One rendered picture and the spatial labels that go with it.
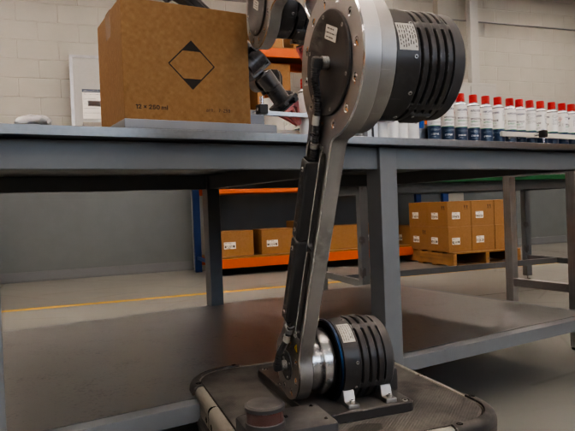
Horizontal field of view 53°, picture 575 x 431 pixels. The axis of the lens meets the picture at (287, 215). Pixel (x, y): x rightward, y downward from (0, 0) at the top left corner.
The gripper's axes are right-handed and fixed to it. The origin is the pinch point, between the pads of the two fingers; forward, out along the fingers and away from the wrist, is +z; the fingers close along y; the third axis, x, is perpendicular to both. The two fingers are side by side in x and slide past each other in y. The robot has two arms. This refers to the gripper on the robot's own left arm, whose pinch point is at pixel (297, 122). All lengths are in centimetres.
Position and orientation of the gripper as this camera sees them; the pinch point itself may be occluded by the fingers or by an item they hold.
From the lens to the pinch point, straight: 195.7
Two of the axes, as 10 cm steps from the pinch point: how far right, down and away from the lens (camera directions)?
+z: 5.7, 7.5, 3.4
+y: -5.1, 0.1, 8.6
